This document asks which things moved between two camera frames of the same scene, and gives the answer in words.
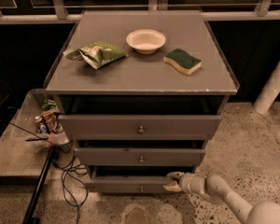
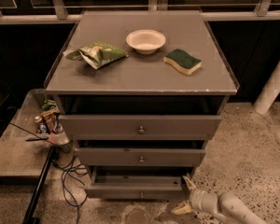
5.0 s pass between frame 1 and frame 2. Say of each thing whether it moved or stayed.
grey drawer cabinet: stayed
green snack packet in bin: stayed
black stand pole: stayed
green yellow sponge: stayed
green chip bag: stayed
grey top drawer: stayed
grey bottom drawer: moved
